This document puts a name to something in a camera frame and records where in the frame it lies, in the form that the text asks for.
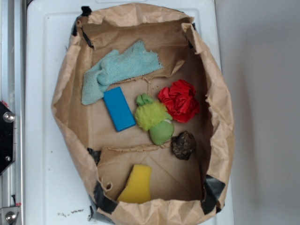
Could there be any brown paper bag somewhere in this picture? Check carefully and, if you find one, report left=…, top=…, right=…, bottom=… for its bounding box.
left=52, top=3, right=234, bottom=225

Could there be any blue rectangular block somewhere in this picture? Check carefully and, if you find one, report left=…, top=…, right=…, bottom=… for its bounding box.
left=103, top=87, right=136, bottom=132

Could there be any dark brown rock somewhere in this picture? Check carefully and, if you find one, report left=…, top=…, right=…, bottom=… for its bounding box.
left=172, top=131, right=196, bottom=160

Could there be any black metal bracket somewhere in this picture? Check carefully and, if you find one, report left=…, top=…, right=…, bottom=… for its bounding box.
left=0, top=102, right=15, bottom=175

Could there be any aluminium frame rail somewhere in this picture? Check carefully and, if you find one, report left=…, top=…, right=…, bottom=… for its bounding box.
left=0, top=0, right=27, bottom=225

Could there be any red crumpled cloth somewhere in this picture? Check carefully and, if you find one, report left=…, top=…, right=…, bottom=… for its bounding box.
left=157, top=79, right=200, bottom=123

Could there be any yellow sponge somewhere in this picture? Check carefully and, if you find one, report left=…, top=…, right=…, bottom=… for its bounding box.
left=117, top=165, right=152, bottom=204

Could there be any green plush toy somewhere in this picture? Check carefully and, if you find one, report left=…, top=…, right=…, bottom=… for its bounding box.
left=134, top=93, right=174, bottom=145

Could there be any light blue cloth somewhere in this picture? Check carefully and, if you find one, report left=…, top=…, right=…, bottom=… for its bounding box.
left=81, top=40, right=163, bottom=105

